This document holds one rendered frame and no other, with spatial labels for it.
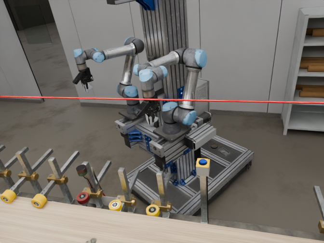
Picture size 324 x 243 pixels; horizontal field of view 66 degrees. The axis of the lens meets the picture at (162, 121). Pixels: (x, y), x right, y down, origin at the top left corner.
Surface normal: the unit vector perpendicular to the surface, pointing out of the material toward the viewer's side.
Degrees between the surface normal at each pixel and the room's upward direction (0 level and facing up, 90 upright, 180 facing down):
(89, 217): 0
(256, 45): 90
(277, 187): 0
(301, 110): 90
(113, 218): 0
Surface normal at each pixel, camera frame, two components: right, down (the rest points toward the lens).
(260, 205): -0.11, -0.84
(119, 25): -0.29, 0.53
